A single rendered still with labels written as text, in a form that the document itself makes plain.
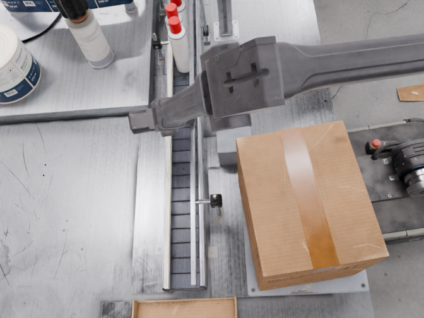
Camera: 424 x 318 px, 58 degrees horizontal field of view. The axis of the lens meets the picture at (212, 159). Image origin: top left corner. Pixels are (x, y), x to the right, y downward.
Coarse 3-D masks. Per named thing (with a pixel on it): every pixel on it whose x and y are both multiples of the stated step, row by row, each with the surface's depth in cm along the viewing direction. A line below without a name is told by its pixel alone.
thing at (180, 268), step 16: (176, 80) 121; (176, 144) 111; (176, 160) 109; (176, 176) 107; (176, 192) 105; (176, 208) 103; (176, 224) 101; (176, 240) 100; (176, 256) 98; (176, 272) 96; (176, 288) 95
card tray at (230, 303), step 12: (132, 300) 95; (156, 300) 98; (168, 300) 98; (180, 300) 98; (192, 300) 97; (204, 300) 97; (216, 300) 97; (228, 300) 97; (132, 312) 94; (144, 312) 97; (156, 312) 97; (168, 312) 97; (180, 312) 96; (192, 312) 96; (204, 312) 96; (216, 312) 96; (228, 312) 95
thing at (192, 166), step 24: (192, 0) 124; (192, 24) 120; (192, 48) 115; (192, 72) 112; (192, 144) 102; (192, 168) 99; (192, 192) 96; (192, 216) 93; (192, 240) 91; (192, 264) 89
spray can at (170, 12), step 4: (168, 4) 107; (172, 4) 107; (168, 8) 106; (172, 8) 106; (176, 8) 106; (168, 12) 106; (172, 12) 106; (176, 12) 107; (168, 16) 108; (180, 16) 110; (180, 20) 110; (168, 28) 112
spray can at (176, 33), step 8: (176, 16) 105; (168, 24) 105; (176, 24) 104; (168, 32) 108; (176, 32) 106; (184, 32) 108; (176, 40) 108; (184, 40) 109; (176, 48) 111; (184, 48) 112; (176, 56) 115; (184, 56) 115; (176, 64) 120; (184, 64) 118; (184, 72) 121
